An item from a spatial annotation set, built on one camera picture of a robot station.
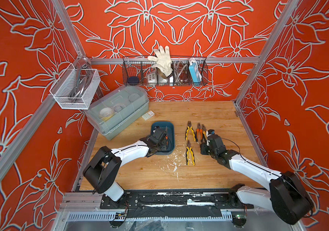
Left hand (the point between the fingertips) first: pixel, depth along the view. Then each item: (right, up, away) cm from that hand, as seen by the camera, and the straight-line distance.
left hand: (164, 143), depth 90 cm
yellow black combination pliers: (+19, +9, +12) cm, 25 cm away
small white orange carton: (-12, +18, +20) cm, 29 cm away
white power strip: (-8, +43, +4) cm, 44 cm away
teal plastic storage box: (+4, -2, -2) cm, 5 cm away
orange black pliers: (+25, +8, +12) cm, 29 cm away
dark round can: (-22, +43, +10) cm, 50 cm away
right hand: (+22, -1, -3) cm, 22 cm away
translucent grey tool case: (-32, +20, -1) cm, 38 cm away
